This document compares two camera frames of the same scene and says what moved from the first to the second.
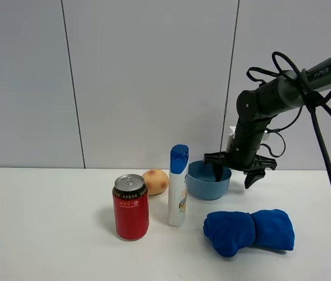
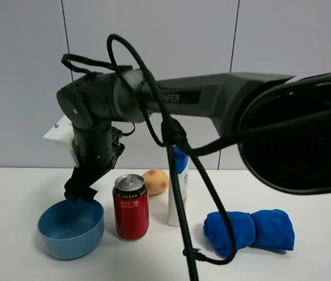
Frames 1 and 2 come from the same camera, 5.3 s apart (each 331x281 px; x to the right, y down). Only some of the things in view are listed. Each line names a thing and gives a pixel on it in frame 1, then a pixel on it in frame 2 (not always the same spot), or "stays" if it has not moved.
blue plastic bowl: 201,182 -> 71,230
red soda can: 130,199 stays
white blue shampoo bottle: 179,161 stays
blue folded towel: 228,230 stays
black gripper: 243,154 -> 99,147
